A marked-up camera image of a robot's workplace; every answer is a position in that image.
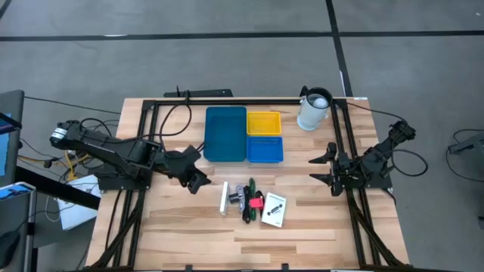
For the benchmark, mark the slim white text-printed box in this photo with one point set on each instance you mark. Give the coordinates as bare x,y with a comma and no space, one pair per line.
224,198

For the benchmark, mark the pink usb charger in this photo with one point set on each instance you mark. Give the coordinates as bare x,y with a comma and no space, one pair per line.
256,203

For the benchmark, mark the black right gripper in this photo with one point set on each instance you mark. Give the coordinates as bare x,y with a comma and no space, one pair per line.
346,170

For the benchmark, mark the large teal plastic bin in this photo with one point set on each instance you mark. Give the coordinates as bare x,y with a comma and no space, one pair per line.
225,134

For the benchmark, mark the grey cabinet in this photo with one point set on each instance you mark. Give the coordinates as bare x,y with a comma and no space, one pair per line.
13,102

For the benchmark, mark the white box on floor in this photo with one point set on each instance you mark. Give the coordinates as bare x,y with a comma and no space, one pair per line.
77,211

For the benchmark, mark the grey cart with blue top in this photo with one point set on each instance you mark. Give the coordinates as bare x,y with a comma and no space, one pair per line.
15,211

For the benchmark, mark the white box with black print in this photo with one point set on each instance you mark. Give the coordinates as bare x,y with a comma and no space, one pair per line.
273,213

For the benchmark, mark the pale grey plastic pitcher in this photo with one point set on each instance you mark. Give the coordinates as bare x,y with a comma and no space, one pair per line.
309,115

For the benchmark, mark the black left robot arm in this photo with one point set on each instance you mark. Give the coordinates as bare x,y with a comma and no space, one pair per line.
113,155

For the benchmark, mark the small yellow plastic basket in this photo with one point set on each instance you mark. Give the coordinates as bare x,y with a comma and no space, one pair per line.
264,124

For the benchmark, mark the black charger adapter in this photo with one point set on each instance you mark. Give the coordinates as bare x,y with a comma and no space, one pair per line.
233,197

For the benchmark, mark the black floor beam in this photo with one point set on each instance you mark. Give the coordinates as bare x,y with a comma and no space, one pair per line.
56,187

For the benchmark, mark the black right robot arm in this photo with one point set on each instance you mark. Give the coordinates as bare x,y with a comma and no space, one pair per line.
378,151

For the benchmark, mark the grey floor device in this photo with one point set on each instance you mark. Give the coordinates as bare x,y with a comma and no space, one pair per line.
469,143

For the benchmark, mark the black aluminium frame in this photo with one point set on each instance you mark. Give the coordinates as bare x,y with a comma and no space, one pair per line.
264,102

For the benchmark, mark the small blue plastic basket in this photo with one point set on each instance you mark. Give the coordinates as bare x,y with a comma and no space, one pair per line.
264,150

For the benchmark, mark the black device behind table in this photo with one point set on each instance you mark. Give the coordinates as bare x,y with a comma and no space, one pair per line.
204,93

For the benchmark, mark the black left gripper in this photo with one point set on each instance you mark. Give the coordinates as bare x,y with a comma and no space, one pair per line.
177,164

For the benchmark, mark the black rounded floor object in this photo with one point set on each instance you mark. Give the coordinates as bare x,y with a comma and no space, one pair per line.
8,247

